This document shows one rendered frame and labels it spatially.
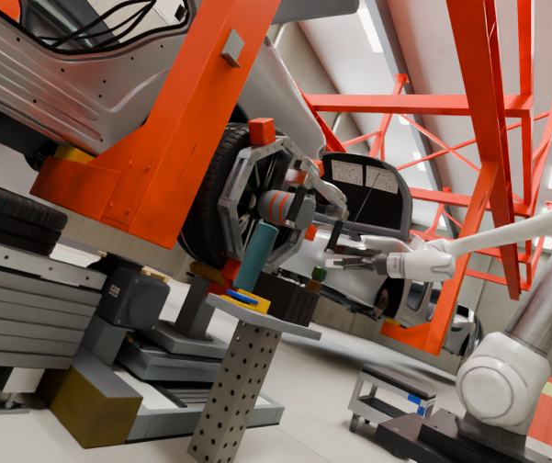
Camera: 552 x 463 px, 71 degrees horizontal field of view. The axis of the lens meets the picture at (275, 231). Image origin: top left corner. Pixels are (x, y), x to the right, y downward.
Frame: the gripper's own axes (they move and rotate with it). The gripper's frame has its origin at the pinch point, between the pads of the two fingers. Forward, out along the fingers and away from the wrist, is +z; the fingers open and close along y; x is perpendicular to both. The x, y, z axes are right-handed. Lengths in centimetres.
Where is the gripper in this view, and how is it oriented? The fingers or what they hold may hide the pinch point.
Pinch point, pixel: (334, 263)
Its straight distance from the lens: 148.4
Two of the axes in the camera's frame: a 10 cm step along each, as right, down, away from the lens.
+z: -8.8, 0.1, 4.8
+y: -4.5, -3.1, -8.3
